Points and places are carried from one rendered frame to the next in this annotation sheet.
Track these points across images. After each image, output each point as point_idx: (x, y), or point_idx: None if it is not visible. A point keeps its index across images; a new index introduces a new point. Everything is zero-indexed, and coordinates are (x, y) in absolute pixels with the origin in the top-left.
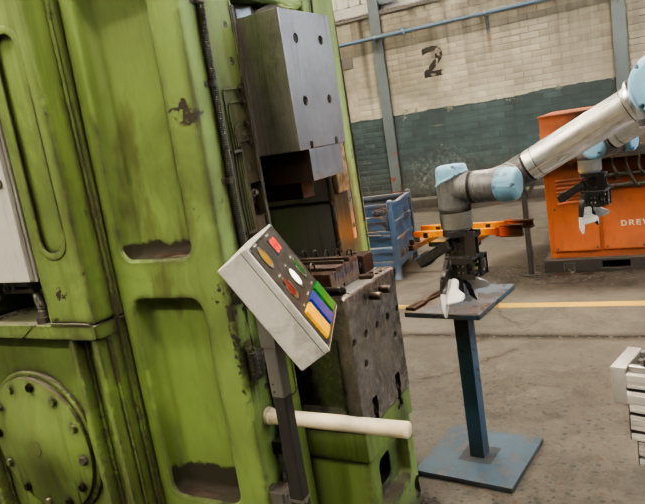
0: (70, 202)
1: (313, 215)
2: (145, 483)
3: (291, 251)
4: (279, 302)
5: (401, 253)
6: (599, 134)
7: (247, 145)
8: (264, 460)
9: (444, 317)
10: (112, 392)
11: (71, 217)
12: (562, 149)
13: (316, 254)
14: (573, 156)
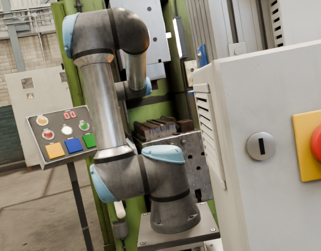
0: (71, 90)
1: (182, 98)
2: (101, 204)
3: (89, 118)
4: (34, 140)
5: None
6: (128, 65)
7: (111, 66)
8: (109, 209)
9: None
10: (88, 165)
11: (71, 96)
12: (126, 73)
13: (169, 119)
14: (133, 77)
